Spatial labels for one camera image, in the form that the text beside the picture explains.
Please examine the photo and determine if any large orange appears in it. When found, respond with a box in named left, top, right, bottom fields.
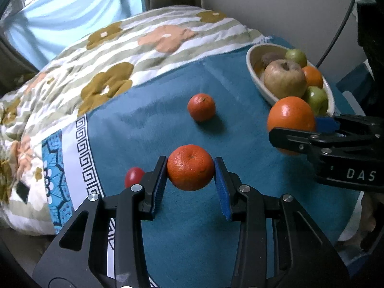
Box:
left=267, top=96, right=316, bottom=132

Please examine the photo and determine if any large yellowish brown apple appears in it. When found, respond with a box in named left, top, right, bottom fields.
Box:
left=264, top=59, right=307, bottom=100

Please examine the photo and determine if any small green apple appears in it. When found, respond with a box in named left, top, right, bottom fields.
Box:
left=285, top=49, right=308, bottom=68

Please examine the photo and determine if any brown kiwi fruit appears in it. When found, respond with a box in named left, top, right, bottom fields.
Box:
left=261, top=52, right=285, bottom=69

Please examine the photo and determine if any person's hand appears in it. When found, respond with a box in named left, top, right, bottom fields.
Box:
left=336, top=192, right=383, bottom=248

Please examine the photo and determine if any cream ceramic bowl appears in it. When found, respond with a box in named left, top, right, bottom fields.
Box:
left=246, top=43, right=335, bottom=116

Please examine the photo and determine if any red cherry tomato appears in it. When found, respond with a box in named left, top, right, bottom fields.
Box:
left=124, top=167, right=145, bottom=188

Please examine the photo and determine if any black phone on duvet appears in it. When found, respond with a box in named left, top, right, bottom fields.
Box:
left=16, top=181, right=30, bottom=204

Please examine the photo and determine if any blue patterned cloth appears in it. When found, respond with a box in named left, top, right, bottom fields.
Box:
left=42, top=48, right=358, bottom=287

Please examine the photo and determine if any floral striped duvet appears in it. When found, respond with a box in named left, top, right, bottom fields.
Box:
left=1, top=6, right=267, bottom=236

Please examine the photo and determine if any grey drape left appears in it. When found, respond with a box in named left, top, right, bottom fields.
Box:
left=0, top=33, right=38, bottom=97

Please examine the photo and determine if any light blue sheer curtain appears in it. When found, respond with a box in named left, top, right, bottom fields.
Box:
left=5, top=0, right=143, bottom=70

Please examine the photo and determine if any black cable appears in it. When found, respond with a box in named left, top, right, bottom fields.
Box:
left=315, top=0, right=358, bottom=68

